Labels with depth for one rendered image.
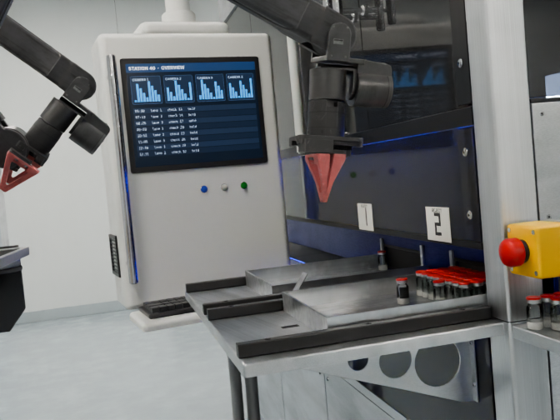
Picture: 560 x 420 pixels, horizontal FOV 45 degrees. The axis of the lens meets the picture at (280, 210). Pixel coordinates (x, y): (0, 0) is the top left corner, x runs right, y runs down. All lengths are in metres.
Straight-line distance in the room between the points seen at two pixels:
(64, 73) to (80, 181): 5.07
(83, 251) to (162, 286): 4.59
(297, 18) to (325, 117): 0.15
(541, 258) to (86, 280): 5.75
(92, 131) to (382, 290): 0.66
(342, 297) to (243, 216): 0.72
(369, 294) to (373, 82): 0.44
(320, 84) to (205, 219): 0.95
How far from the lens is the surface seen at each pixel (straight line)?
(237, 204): 1.93
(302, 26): 1.01
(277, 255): 1.98
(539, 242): 0.96
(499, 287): 1.06
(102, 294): 6.51
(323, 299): 1.27
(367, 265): 1.66
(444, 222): 1.18
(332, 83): 1.03
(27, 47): 1.41
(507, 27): 1.07
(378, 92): 1.05
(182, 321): 1.68
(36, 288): 6.52
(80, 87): 1.39
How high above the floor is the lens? 1.13
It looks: 3 degrees down
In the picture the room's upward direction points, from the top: 5 degrees counter-clockwise
